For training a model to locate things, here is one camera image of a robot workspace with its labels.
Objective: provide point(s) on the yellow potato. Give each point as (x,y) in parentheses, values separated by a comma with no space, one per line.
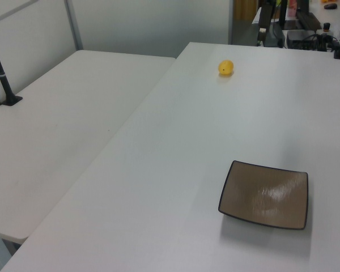
(226,67)

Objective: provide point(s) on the brown square ceramic plate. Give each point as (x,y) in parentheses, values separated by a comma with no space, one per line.
(260,195)

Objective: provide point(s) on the grey metal pillar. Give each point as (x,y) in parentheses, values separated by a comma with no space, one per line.
(231,22)

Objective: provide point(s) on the black electronics box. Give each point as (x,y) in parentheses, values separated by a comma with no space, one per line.
(300,38)

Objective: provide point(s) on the black monitor stand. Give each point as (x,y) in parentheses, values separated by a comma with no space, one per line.
(283,14)

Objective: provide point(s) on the pink bottle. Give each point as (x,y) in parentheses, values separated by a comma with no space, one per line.
(292,7)

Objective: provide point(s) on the dark brown tray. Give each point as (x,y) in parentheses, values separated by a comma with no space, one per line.
(309,21)

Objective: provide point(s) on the black red emergency stop button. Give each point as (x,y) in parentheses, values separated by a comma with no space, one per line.
(327,26)

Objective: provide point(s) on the black computer mouse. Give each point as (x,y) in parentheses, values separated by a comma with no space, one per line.
(330,6)

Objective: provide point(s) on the black camera stand pole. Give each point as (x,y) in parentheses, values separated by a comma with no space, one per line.
(1,76)

